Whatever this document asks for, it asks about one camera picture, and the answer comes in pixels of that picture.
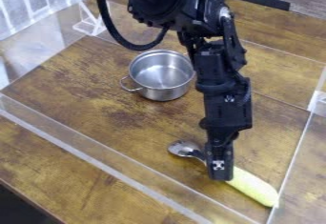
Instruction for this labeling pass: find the small steel pot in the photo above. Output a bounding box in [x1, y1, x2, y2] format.
[121, 50, 195, 101]

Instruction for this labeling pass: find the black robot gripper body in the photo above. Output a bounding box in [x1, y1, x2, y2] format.
[197, 78, 253, 147]

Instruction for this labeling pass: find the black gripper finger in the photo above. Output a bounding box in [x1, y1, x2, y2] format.
[205, 143, 234, 181]

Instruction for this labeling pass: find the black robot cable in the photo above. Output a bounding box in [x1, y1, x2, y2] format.
[94, 0, 171, 52]

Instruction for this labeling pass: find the clear acrylic enclosure panel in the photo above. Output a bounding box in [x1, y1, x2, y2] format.
[0, 93, 260, 224]

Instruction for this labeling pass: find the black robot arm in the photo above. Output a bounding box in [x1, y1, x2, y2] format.
[97, 0, 253, 180]

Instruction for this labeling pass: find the clear acrylic bracket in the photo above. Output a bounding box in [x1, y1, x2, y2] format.
[73, 2, 106, 36]

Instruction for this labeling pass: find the green handled metal spoon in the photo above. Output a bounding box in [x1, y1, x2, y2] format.
[167, 140, 280, 208]

